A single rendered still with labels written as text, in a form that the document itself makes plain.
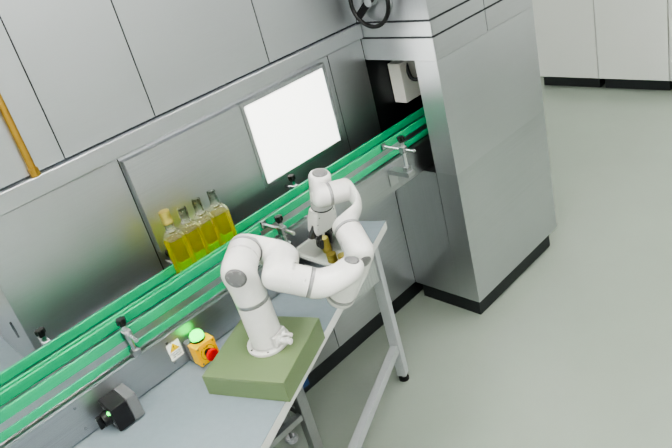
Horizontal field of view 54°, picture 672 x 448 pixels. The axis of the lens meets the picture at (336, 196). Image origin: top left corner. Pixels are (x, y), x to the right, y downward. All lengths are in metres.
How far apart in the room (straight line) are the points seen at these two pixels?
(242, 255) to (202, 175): 0.61
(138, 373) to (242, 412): 0.35
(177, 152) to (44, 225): 0.47
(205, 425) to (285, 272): 0.46
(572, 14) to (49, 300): 4.33
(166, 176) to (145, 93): 0.28
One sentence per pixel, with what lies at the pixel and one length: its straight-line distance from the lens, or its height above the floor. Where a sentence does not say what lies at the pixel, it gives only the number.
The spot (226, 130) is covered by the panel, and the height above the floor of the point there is 1.26.
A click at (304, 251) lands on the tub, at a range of 2.33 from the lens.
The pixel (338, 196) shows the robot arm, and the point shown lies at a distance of 2.07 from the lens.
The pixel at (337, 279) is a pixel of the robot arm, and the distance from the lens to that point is 1.76.
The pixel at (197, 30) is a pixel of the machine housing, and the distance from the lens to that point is 2.31.
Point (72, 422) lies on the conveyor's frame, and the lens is 2.02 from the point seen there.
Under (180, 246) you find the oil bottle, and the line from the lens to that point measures 2.15.
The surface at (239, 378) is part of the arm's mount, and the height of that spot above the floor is 0.82.
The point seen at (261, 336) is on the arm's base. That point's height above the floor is 0.88.
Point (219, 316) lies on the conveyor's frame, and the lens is 2.14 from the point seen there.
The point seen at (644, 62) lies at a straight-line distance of 5.34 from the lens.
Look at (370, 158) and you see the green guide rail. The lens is 2.61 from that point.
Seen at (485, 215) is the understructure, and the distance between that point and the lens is 2.98.
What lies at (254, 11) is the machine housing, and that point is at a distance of 2.45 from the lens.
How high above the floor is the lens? 1.95
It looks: 25 degrees down
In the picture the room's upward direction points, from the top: 15 degrees counter-clockwise
